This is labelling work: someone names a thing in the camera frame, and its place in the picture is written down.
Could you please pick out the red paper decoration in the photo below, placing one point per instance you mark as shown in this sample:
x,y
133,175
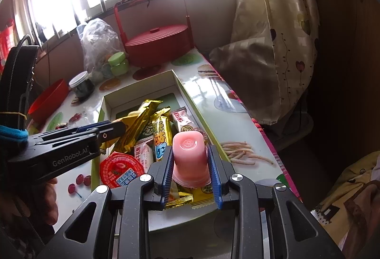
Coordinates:
x,y
6,45

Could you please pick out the dark jar with white lid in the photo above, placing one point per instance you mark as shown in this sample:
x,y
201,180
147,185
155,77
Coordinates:
x,y
83,88

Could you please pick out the cream printed curtain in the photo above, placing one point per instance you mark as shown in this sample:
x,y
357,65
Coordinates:
x,y
267,39

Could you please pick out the yellow printed blanket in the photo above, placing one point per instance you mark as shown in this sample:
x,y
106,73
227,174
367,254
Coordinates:
x,y
335,196

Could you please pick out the small red candy packet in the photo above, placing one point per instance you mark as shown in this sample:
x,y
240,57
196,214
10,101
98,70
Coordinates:
x,y
61,125

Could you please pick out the pink jelly cup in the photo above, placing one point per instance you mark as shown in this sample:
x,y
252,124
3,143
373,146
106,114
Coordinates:
x,y
190,155

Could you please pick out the pink white snack packet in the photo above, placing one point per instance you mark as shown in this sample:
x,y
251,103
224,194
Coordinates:
x,y
182,119
144,156

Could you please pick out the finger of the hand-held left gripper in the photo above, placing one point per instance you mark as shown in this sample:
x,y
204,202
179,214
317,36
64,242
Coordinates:
x,y
89,126
112,133

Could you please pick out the gold colourful printed snack packet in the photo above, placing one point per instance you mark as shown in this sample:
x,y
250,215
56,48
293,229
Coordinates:
x,y
161,140

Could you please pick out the green cream jar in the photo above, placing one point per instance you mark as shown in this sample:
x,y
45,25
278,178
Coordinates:
x,y
118,64

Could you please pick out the green white cardboard box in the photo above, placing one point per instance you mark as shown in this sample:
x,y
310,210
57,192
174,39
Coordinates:
x,y
139,89

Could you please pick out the gold foil snack bar packet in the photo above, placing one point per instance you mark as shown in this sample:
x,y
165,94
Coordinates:
x,y
133,128

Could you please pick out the blue knit cloth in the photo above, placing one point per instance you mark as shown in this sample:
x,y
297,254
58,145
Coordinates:
x,y
13,134

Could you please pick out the red lid jelly cup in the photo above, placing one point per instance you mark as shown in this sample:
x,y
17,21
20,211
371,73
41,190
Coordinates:
x,y
121,170

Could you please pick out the dark patterned clothing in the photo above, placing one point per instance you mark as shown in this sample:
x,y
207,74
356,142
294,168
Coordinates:
x,y
14,244

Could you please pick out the red oval tray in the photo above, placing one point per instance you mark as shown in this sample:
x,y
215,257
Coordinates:
x,y
49,100

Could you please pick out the person's left hand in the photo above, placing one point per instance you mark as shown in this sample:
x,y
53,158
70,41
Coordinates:
x,y
50,202

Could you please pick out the clear plastic bag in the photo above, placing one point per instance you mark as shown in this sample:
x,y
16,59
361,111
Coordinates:
x,y
98,39

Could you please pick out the small teal jar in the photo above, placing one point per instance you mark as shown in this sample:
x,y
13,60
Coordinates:
x,y
106,71

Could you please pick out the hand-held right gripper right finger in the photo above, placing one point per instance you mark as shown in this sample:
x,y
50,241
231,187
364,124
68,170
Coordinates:
x,y
214,179

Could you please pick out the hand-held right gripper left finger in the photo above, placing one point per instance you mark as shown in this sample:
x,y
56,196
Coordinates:
x,y
167,176

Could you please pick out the gold orange snack packet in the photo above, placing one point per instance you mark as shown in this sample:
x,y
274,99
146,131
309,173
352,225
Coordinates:
x,y
204,195

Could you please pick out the yellow rubber band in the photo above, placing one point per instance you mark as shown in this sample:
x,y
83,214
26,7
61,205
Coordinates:
x,y
14,114

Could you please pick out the brown wooden cabinet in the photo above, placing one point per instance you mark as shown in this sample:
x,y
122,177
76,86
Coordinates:
x,y
347,39

